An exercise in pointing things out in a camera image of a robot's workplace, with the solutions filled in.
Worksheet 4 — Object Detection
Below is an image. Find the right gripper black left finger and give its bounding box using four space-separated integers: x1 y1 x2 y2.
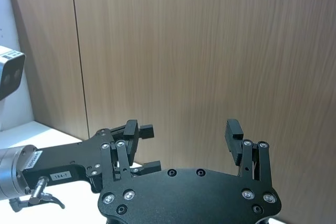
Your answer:
100 119 139 206

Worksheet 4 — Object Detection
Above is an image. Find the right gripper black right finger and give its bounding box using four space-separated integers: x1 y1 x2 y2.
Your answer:
225 119 278 205

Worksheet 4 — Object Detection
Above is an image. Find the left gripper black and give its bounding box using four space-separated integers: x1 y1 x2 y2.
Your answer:
22 123 162 193

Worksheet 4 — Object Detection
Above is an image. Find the white table cloth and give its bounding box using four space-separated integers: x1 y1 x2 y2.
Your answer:
0 120 288 224

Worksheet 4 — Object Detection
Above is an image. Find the thin dark cable silver plug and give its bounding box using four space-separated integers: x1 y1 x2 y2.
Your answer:
9 176 66 213

